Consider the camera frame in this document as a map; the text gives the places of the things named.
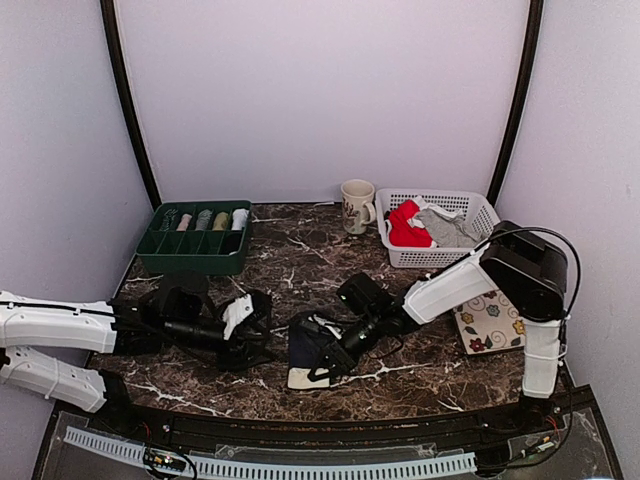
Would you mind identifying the pink rolled cloth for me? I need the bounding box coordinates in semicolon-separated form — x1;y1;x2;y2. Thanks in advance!
176;214;192;232

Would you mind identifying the white rolled cloth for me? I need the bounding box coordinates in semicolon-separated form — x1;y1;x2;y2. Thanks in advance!
231;208;250;232

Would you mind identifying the white plastic basket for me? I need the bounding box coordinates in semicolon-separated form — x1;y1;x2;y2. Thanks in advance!
375;188;500;268

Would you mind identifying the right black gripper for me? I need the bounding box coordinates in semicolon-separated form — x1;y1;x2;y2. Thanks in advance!
309;311;384;381

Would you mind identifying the cream floral mug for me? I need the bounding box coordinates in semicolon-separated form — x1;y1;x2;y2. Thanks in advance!
341;179;377;235

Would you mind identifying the olive rolled cloth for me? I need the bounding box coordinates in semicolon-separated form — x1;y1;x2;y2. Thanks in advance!
212;212;230;231

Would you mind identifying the small green circuit board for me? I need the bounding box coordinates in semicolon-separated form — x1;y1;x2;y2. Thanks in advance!
143;449;187;474

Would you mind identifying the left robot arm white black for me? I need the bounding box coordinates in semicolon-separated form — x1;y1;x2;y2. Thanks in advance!
1;287;273;436

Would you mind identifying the green divided organizer tray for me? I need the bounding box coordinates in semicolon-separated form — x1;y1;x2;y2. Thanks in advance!
136;200;252;276

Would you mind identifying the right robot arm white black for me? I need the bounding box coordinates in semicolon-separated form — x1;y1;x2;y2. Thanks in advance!
308;221;579;434

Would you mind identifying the floral square coaster tile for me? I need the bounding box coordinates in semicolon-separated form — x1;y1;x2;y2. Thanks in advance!
452;290;526;356

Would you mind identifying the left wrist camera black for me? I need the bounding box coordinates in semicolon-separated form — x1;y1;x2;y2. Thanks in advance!
220;290;273;343

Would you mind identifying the right black frame post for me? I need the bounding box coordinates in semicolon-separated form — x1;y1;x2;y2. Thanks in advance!
486;0;544;206

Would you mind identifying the red underwear in basket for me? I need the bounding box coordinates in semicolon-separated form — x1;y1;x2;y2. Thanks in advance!
388;199;435;248

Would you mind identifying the navy underwear cream waistband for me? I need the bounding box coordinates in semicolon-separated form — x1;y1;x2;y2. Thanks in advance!
287;325;334;391

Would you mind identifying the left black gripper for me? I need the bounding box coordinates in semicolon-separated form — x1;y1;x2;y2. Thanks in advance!
163;315;278;372

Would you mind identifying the grey underwear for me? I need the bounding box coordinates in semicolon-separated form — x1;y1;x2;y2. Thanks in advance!
410;196;488;248

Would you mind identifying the left black frame post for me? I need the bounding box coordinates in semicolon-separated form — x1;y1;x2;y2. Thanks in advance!
99;0;162;209

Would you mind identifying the black frame post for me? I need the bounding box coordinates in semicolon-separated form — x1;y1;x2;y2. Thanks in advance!
99;0;162;209
486;0;544;206

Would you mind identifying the grey-green rolled cloth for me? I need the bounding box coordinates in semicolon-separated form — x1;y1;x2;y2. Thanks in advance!
195;209;212;231

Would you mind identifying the white slotted cable duct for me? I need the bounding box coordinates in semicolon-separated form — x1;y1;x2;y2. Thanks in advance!
63;427;477;479

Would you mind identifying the patterned dark rolled cloth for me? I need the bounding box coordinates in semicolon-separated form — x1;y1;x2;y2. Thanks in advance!
157;208;179;232

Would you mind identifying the black front rail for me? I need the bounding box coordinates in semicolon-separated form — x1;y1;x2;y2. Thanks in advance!
51;380;603;451

